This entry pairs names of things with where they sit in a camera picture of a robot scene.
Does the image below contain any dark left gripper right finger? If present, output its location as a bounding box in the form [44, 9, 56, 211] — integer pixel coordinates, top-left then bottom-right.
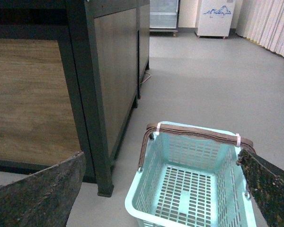
[237, 149, 284, 227]

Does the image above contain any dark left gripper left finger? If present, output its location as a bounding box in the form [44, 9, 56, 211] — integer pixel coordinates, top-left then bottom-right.
[0, 151, 86, 227]

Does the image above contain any white folding partition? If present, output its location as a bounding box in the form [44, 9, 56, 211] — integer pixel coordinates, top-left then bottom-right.
[236, 0, 284, 57]

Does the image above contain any dark wooden display stand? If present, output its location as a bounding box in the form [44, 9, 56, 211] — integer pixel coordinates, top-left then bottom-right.
[0, 0, 150, 197]

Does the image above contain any white chest freezer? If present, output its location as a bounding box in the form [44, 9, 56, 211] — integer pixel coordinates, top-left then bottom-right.
[195, 0, 236, 39]

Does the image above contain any glass door refrigerator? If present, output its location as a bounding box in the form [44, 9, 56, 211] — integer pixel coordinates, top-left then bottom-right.
[150, 0, 180, 33]

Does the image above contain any light blue plastic basket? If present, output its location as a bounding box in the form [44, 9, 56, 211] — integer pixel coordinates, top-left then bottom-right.
[125, 121, 256, 227]

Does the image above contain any brown basket handle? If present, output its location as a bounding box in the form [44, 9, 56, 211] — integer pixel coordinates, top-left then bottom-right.
[138, 122, 254, 201]

